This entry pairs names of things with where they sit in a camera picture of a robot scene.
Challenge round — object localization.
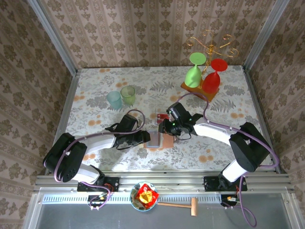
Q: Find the clear acrylic card box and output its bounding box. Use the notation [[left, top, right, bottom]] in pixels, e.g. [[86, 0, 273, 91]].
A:
[[153, 107, 172, 126]]

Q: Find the pink leather card holder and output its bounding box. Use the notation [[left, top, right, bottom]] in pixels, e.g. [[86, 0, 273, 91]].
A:
[[143, 130, 176, 151]]

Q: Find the blue frosted cup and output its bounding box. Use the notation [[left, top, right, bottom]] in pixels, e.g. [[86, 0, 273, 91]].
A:
[[106, 90, 122, 110]]

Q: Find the green frosted cup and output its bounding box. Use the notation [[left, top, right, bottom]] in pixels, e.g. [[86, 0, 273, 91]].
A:
[[120, 85, 136, 105]]

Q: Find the red and yellow wrapper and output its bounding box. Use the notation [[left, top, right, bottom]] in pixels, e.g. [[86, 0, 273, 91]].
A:
[[135, 184, 160, 206]]

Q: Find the green plastic wine glass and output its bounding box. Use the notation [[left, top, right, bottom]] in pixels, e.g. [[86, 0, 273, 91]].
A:
[[184, 52, 207, 88]]

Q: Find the red plastic wine glass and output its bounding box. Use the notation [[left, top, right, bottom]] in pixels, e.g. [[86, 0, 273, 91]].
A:
[[202, 58, 228, 94]]

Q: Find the patterned ceramic bowl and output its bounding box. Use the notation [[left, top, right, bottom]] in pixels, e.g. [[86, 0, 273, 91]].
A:
[[130, 181, 159, 211]]

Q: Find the black connector board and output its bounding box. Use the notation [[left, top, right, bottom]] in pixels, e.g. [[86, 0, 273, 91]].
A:
[[87, 194, 107, 208], [220, 194, 239, 208]]

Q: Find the small wooden mallet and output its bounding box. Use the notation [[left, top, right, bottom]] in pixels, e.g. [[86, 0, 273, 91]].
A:
[[157, 197, 199, 217]]

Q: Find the grey metal shelf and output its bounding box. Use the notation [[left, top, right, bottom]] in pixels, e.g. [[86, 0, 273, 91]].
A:
[[22, 187, 305, 229]]

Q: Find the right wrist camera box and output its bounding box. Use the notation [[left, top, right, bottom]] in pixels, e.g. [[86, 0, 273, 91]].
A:
[[166, 102, 189, 122]]

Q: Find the gold wire glass rack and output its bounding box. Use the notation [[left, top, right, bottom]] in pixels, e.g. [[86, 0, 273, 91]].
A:
[[180, 30, 239, 104]]

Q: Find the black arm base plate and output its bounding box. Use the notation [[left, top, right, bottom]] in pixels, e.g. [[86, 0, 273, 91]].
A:
[[77, 177, 120, 192], [203, 176, 248, 192]]

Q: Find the long aluminium frame rail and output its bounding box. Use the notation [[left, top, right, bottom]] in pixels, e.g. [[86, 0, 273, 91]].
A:
[[33, 174, 295, 194]]

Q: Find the aluminium table rail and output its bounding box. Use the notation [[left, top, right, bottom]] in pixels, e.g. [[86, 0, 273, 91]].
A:
[[242, 66, 282, 174], [44, 69, 81, 176]]

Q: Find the white slotted cable duct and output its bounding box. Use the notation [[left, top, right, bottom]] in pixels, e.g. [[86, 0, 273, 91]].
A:
[[41, 194, 222, 205]]

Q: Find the aluminium frame post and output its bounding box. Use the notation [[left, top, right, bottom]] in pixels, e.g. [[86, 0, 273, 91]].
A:
[[243, 0, 291, 72], [26, 0, 79, 76]]

